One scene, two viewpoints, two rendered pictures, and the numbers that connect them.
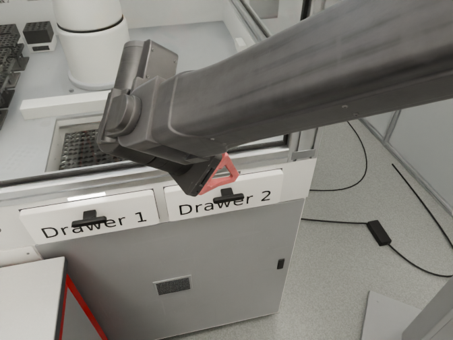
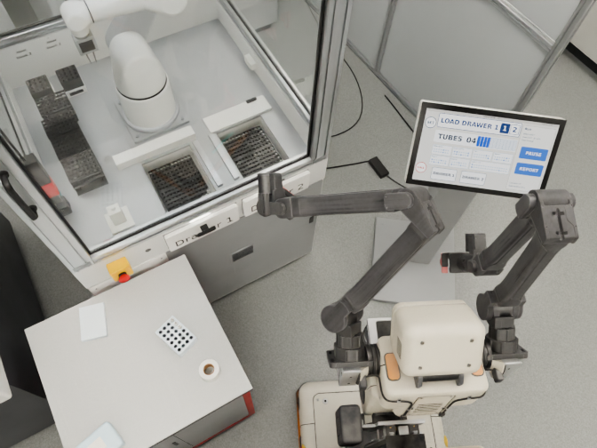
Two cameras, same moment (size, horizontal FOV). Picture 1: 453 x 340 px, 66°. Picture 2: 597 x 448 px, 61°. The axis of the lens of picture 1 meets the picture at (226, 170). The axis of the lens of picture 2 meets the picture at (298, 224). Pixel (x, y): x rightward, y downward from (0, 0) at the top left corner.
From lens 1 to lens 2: 117 cm
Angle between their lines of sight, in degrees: 22
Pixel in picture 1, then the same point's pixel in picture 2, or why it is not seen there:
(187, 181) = not seen: hidden behind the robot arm
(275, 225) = not seen: hidden behind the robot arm
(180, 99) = (301, 207)
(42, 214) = (178, 235)
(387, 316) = (390, 233)
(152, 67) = (276, 184)
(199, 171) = not seen: hidden behind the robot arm
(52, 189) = (183, 220)
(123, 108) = (281, 209)
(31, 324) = (189, 294)
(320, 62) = (340, 208)
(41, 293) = (184, 277)
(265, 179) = (299, 179)
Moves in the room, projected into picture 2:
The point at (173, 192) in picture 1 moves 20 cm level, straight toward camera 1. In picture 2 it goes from (249, 201) to (274, 244)
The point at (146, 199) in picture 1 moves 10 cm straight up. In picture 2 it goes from (234, 209) to (232, 196)
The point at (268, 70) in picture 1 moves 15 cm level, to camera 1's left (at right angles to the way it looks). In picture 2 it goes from (329, 205) to (274, 220)
